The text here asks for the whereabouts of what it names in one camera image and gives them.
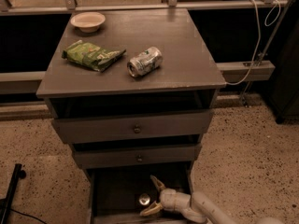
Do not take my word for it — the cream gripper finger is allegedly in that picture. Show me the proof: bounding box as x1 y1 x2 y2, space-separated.
150 175 166 192
140 202 164 217

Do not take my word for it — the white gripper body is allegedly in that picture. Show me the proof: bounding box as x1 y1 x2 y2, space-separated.
160 189 191 212

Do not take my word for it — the orange soda can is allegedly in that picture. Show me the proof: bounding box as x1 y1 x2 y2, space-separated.
138 193 150 206

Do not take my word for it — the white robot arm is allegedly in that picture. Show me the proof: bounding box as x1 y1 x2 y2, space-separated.
140 175 237 224

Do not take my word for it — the grey open bottom drawer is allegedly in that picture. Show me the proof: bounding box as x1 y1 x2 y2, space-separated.
87 162 196 224

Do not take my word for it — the grey top drawer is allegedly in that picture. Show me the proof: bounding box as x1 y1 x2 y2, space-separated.
52 110 213 144

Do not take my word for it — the grey middle drawer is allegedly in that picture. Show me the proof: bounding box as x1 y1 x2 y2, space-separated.
73 143 202 169

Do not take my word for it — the grey wooden drawer cabinet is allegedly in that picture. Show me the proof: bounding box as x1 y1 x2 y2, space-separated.
36 8 225 224

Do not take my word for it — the silver green soda can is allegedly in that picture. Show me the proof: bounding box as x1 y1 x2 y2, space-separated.
127 47 163 77

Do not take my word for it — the green chip bag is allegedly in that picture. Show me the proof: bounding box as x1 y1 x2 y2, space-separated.
62 40 126 72

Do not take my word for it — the black stand base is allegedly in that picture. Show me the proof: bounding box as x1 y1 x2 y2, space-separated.
0 163 26 224

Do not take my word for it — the white paper bowl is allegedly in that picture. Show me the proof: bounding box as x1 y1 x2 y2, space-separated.
70 12 106 33

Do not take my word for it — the black floor cable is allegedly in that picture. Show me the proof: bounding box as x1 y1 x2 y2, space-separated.
8 207 49 224

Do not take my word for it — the metal railing frame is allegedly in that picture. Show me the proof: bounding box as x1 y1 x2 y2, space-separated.
0 0 299 95

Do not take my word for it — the white hanging cable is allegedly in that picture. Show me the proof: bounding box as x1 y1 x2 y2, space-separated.
224 0 282 87

